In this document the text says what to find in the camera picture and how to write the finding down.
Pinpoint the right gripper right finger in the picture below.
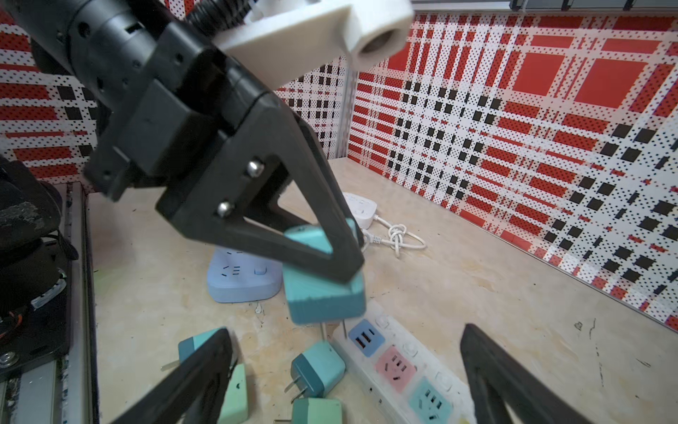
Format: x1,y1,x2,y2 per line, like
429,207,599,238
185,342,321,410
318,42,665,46
460,323,589,423

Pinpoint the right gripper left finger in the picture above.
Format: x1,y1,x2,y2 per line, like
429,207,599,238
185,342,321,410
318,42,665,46
115,328,233,423

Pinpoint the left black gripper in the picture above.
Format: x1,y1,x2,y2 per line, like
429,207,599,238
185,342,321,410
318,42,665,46
5,1,363,281

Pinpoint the long white power strip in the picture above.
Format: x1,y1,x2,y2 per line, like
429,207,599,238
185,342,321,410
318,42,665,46
331,300,476,423

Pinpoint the green plug adapter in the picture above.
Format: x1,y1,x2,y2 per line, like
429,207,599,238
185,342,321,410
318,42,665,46
274,397,344,424
217,364,249,424

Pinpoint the teal plug adapter front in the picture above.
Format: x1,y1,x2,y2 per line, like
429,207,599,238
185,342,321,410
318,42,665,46
282,224,367,326

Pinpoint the teal plug adapter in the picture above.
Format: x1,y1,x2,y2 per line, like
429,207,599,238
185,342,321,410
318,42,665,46
282,224,367,326
160,328,219,372
284,340,346,400

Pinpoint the blue square power strip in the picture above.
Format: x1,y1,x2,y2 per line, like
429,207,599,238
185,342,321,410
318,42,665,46
207,247,283,303

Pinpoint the white square power strip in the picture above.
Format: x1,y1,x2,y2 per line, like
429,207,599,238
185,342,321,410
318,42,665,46
344,193,378,230

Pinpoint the teal plug adapter front-left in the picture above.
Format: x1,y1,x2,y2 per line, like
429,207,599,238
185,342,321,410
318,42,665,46
160,328,219,372

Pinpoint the teal plug adapter upper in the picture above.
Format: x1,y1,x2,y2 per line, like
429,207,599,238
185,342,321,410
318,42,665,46
284,340,346,400

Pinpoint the aluminium front rail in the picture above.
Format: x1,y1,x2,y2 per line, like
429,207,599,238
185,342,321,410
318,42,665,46
1,183,100,423

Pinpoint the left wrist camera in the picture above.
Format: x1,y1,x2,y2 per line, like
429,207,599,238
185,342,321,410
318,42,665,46
213,1,414,89

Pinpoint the white cord of square strips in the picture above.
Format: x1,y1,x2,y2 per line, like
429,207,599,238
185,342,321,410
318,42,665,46
359,213,428,259

